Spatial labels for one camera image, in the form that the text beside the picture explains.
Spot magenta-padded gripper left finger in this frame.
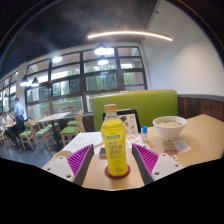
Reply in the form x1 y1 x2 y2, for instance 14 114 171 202
43 143 95 187

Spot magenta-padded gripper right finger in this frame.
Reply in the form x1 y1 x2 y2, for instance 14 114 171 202
131 143 185 186

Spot yellow drink bottle orange cap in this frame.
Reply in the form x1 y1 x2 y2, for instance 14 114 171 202
100 103 129 177

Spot white printed paper sheet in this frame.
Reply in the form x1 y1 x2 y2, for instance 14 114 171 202
61 131 105 155

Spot small blue-capped bottle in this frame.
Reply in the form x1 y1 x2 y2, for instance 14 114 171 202
141 125 149 142

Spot small dark box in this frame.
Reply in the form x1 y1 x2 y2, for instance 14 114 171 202
98 146 108 159

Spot wooden chairs with green seats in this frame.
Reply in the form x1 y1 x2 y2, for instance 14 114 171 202
0 110 84 152

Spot white bowl with food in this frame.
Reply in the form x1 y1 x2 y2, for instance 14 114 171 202
152 115 188 141

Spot white paper napkin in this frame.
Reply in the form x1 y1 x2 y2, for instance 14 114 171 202
171 138 192 154

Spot light wooden dining table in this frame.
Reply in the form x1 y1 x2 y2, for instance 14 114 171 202
35 111 72 151

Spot green upholstered booth bench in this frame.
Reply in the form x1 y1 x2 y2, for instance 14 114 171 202
91 89 179 132

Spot person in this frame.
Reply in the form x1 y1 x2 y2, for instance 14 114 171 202
13 96 26 134
0 112 16 143

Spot hanging ceiling lamps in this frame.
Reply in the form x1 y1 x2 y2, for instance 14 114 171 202
19 42 115 88

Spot long curved light strip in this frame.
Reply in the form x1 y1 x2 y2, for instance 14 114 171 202
87 30 174 42

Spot large dark-framed window wall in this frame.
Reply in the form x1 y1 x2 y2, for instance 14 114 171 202
0 46 148 116

